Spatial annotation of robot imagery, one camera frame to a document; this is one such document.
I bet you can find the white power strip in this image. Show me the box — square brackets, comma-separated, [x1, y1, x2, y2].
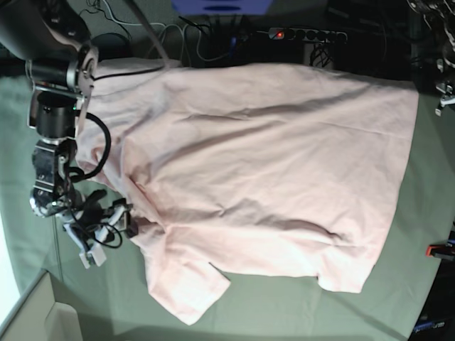
[267, 28, 348, 44]

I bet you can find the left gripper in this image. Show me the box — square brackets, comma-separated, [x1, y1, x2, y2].
[435, 83, 454, 116]

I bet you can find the blue box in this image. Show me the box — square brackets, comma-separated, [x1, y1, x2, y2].
[171, 0, 272, 16]

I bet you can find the green table cloth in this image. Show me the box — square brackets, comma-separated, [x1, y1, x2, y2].
[1, 77, 454, 340]

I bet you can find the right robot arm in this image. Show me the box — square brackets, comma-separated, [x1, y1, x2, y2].
[1, 1, 136, 267]

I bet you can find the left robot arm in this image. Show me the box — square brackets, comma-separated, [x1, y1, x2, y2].
[407, 0, 454, 117]

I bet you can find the red black side clamp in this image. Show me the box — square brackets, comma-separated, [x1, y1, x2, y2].
[426, 239, 454, 261]

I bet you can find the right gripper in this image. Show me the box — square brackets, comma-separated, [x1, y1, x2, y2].
[62, 199, 139, 251]

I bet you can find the pink t-shirt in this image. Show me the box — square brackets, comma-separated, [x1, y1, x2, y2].
[89, 58, 419, 325]

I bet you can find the cardboard box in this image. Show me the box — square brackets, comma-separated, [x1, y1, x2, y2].
[1, 271, 83, 341]

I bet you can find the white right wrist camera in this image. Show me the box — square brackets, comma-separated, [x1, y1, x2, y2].
[79, 244, 107, 269]

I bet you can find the white cable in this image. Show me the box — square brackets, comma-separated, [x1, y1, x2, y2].
[102, 0, 232, 68]

